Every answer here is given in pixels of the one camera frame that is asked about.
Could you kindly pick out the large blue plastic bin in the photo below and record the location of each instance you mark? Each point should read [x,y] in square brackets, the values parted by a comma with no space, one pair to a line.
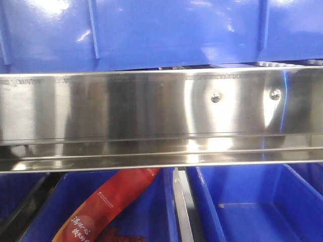
[75,36]

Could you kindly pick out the blue bin with snack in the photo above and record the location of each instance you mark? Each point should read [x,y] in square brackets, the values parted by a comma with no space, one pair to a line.
[152,215]

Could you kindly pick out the empty blue bin right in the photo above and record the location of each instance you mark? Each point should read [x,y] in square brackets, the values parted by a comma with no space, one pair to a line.
[255,203]

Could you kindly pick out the blue bin lower left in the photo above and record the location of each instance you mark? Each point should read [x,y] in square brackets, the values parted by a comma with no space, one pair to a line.
[14,189]

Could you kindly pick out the round steel rivet left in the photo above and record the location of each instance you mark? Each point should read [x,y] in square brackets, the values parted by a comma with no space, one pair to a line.
[215,97]

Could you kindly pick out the round steel rivet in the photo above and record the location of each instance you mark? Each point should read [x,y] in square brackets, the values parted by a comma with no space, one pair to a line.
[275,94]
[215,97]

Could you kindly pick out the steel divider strip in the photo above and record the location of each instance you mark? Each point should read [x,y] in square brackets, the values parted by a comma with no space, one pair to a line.
[184,225]

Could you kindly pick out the round steel rivet right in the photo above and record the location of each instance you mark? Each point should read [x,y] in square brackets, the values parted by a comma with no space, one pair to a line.
[275,94]

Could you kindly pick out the red snack package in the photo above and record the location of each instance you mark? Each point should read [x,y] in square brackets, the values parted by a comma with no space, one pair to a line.
[105,204]

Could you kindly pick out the black divider bar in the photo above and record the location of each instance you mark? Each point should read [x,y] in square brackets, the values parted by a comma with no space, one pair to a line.
[14,227]

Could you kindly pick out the stainless steel shelf rail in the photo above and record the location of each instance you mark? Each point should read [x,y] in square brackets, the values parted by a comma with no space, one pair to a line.
[134,119]

